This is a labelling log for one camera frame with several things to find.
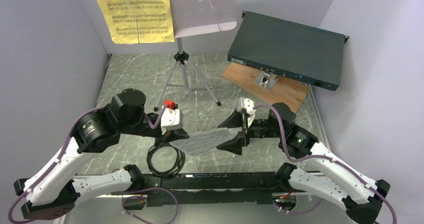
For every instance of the metal mounting bracket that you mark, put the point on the metal mounting bracket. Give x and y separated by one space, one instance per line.
266 80

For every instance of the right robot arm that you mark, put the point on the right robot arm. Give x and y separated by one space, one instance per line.
311 167

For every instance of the yellow sheet music book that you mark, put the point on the yellow sheet music book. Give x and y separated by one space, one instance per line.
138 21

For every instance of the wooden base board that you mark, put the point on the wooden base board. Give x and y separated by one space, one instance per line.
285 90

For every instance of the white sheet music page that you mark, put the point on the white sheet music page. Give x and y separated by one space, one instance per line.
204 142

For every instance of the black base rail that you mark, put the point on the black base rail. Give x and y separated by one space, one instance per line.
211 188

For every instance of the dark green rack unit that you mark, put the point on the dark green rack unit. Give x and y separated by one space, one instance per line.
288 49

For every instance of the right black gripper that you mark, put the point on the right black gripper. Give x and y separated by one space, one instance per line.
234 145

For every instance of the white perforated music stand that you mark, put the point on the white perforated music stand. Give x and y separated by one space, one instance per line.
193 18

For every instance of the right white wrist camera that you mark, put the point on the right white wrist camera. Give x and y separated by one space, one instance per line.
245 106

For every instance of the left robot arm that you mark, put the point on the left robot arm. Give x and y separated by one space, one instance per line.
54 191

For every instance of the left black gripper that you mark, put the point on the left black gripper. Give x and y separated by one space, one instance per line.
172 135

